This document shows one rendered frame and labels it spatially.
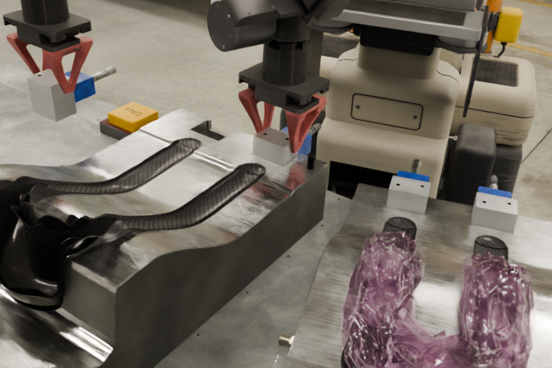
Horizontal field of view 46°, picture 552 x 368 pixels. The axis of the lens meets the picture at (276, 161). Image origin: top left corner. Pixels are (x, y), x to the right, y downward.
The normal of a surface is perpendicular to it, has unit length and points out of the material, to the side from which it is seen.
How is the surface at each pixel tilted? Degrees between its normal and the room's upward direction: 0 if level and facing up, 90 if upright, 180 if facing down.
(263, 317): 0
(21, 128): 0
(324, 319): 15
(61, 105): 90
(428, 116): 98
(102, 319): 84
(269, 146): 90
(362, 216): 0
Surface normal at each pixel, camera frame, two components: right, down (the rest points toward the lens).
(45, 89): -0.58, 0.41
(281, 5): 0.41, -0.43
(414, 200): -0.30, 0.46
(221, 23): -0.79, 0.26
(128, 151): 0.02, -0.84
